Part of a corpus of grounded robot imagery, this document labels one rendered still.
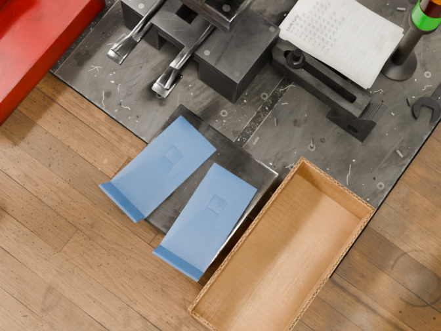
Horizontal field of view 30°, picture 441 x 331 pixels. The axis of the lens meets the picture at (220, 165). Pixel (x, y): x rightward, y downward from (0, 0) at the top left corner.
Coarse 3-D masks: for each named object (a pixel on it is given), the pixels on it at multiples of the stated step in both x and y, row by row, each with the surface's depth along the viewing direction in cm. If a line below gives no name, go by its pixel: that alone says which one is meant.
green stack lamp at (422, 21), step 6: (414, 12) 105; (420, 12) 103; (414, 18) 105; (420, 18) 104; (426, 18) 103; (432, 18) 103; (438, 18) 103; (420, 24) 105; (426, 24) 105; (432, 24) 104; (438, 24) 106
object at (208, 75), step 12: (132, 12) 113; (180, 12) 114; (132, 24) 117; (144, 36) 118; (156, 36) 115; (156, 48) 119; (180, 48) 113; (264, 60) 117; (204, 72) 115; (216, 72) 112; (252, 72) 114; (216, 84) 115; (228, 84) 112; (240, 84) 112; (228, 96) 116; (240, 96) 118
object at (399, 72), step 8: (408, 32) 111; (416, 32) 107; (424, 32) 106; (432, 32) 107; (408, 40) 112; (416, 40) 111; (400, 48) 115; (408, 48) 114; (392, 56) 119; (400, 56) 117; (408, 56) 120; (384, 64) 120; (392, 64) 120; (400, 64) 119; (408, 64) 120; (416, 64) 120; (384, 72) 120; (392, 72) 120; (400, 72) 120; (408, 72) 120; (400, 80) 120
